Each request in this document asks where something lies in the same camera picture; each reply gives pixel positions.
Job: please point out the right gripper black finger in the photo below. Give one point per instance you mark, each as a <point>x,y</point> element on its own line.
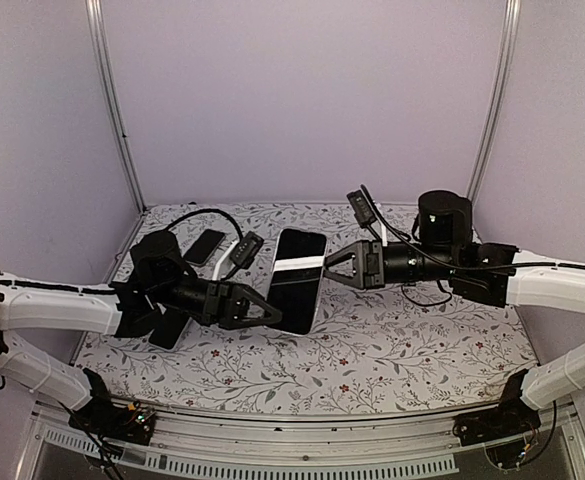
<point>359,279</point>
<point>355,253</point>

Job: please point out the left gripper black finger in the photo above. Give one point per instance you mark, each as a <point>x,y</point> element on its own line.
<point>245,303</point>
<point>232,321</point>

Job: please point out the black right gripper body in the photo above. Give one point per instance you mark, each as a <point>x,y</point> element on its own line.
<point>398,275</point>

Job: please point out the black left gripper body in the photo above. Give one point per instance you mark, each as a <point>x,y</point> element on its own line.
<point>209,308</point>

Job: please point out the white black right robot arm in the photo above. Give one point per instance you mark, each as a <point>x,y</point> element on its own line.
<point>441,247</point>

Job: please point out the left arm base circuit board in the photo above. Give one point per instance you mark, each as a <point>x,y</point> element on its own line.
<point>101,417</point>

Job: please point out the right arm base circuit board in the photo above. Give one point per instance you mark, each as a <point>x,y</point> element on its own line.
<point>511,416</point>

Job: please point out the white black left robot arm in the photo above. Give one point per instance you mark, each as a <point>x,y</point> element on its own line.
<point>162,294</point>

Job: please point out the black smartphone far corner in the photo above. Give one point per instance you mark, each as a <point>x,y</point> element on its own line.
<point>203,248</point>

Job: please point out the black smartphone with white edge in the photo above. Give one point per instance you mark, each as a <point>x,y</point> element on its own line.
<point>169,329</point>

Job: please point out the floral patterned table mat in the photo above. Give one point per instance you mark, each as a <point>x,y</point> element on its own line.
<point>346,352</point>

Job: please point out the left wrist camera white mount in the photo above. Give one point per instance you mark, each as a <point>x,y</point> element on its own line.
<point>238,256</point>

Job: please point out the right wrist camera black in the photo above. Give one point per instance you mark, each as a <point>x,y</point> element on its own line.
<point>365,215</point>

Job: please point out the aluminium front rail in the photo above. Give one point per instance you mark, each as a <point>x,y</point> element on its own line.
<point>198,444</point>

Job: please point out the right aluminium frame post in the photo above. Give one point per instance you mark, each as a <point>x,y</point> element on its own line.
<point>498,93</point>

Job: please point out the aluminium frame post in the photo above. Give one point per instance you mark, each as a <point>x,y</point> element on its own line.
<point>498,93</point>
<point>98,36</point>

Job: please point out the left aluminium frame post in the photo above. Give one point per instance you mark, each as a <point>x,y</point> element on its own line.
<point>98,36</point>

